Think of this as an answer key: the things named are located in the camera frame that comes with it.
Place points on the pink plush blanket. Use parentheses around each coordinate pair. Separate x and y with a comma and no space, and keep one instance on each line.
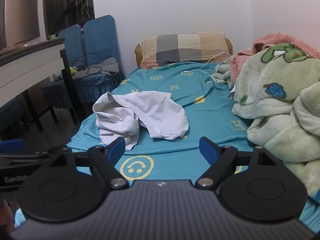
(275,38)

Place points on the grey cloth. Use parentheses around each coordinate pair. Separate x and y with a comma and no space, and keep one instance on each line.
(107,66)

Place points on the blue covered chair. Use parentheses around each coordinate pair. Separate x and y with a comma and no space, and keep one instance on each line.
(10,115)
(70,42)
(100,37)

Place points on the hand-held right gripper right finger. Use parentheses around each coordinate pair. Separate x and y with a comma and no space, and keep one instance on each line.
(207,150)

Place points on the dark barred window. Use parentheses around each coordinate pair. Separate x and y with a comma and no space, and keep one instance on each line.
(67,5)

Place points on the yellow-green plush toy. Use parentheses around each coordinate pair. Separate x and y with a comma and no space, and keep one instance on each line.
(73,71)

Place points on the white t-shirt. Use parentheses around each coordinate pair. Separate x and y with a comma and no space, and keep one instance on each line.
(155,115)

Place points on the teal printed bed sheet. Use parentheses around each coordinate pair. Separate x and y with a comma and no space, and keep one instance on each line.
(207,120)

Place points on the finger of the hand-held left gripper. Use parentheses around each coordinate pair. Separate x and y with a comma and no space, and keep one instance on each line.
(12,145)

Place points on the brown cushion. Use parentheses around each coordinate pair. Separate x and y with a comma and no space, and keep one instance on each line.
(137,55)

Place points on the plaid pillow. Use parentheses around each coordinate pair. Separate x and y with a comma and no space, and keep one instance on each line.
(180,48)

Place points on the green tape roll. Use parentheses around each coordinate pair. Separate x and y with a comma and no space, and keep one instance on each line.
(52,36)

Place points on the green plush blanket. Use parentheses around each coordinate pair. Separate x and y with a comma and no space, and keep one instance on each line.
(275,120)

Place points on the cardboard box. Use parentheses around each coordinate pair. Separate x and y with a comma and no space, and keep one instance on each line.
(20,17)

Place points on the white table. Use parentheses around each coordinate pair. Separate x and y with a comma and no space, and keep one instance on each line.
(25,65)

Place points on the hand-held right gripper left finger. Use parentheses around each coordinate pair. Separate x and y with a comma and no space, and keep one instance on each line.
(117,148)

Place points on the person's left hand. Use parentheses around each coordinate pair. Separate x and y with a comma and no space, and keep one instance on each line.
(5,217)

